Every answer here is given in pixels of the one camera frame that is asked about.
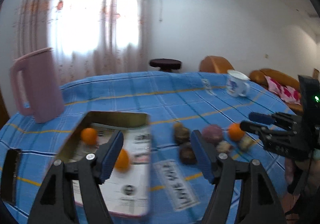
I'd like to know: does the orange mandarin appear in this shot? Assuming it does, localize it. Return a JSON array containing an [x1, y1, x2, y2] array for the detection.
[[80, 128, 98, 145], [228, 123, 245, 142], [114, 149, 131, 173]]

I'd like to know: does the purple round passion fruit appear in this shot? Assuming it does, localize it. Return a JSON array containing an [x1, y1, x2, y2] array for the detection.
[[202, 124, 223, 145]]

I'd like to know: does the dark mangosteen back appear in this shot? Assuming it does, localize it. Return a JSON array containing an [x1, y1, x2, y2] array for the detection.
[[174, 126, 190, 145]]

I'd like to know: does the small brown fruit back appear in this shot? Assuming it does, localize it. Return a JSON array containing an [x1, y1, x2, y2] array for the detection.
[[173, 122, 183, 132]]

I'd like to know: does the person's right hand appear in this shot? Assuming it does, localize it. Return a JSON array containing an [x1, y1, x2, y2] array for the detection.
[[285, 158, 310, 184]]

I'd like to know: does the pink floral cloth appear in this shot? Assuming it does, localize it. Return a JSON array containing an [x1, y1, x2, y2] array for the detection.
[[265, 76, 301, 105]]

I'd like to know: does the pink metal tin box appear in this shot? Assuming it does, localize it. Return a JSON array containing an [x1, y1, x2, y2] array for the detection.
[[56, 111, 151, 219]]

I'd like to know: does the white blue enamel mug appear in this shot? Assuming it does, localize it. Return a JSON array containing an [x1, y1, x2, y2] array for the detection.
[[226, 69, 250, 97]]

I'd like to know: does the blue plaid tablecloth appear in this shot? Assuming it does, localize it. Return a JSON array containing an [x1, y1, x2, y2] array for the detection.
[[1, 71, 293, 223]]

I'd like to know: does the orange leather armchair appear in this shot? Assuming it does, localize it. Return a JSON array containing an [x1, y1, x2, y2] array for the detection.
[[199, 55, 234, 74]]

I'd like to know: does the pink electric kettle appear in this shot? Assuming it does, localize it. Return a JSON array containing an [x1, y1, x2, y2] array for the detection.
[[10, 47, 64, 123]]

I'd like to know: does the black smartphone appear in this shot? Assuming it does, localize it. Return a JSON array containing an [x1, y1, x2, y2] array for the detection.
[[1, 149, 22, 206]]

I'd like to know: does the dark round stool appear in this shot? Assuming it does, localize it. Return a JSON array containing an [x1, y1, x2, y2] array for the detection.
[[149, 58, 182, 72]]

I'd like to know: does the sheer floral curtain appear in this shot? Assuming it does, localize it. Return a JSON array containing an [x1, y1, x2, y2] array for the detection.
[[12, 0, 148, 84]]

